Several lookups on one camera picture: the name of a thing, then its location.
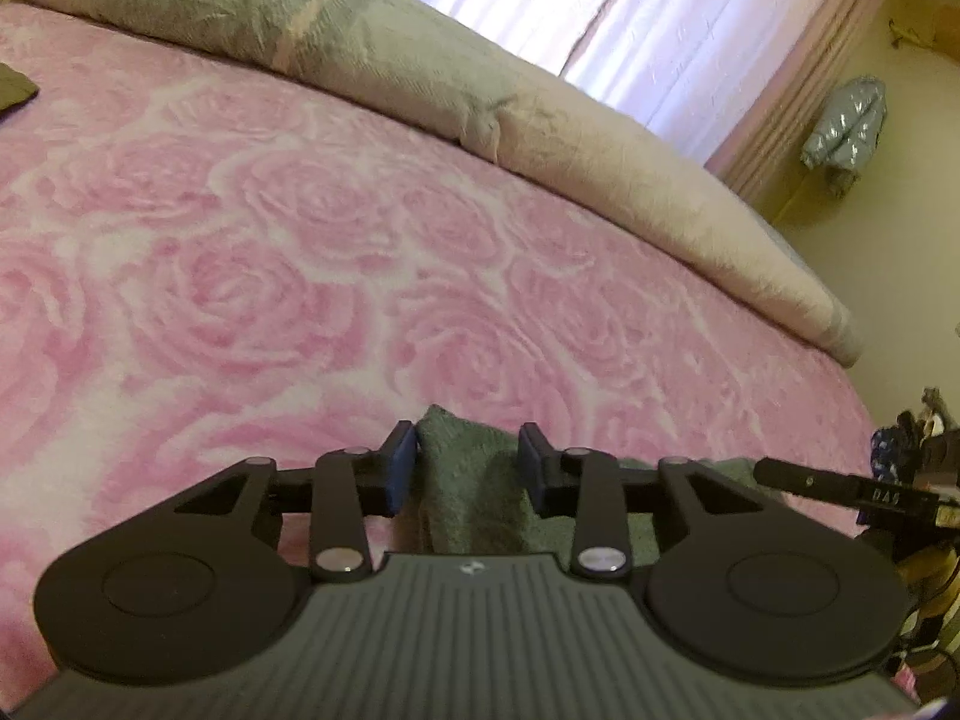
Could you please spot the pink curtain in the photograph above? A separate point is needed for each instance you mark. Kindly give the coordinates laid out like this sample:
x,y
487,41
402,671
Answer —
x,y
600,15

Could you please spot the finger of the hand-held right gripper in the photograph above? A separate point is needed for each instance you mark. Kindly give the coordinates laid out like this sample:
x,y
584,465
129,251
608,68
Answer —
x,y
802,476

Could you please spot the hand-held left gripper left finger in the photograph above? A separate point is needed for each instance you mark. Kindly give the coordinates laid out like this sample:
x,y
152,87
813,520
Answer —
x,y
401,465

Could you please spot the olive brown garment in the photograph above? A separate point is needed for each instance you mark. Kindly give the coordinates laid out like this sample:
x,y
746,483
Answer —
x,y
15,86

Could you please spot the grey and cream duvet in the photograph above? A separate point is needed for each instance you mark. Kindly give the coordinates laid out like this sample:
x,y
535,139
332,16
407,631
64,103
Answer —
x,y
375,52

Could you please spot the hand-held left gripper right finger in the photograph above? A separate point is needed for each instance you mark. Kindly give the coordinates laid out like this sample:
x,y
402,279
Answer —
x,y
532,461

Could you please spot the pink floral blanket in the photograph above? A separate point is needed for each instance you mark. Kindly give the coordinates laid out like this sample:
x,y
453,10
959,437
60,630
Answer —
x,y
262,277

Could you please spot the blue patterned cloth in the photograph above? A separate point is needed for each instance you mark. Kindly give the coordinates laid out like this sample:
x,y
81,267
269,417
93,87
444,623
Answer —
x,y
892,450

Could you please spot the grey t-shirt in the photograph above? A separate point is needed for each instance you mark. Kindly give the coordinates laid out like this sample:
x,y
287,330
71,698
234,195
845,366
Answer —
x,y
465,480

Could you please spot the silver blue jacket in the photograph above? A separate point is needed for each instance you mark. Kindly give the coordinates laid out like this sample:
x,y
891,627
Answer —
x,y
847,127

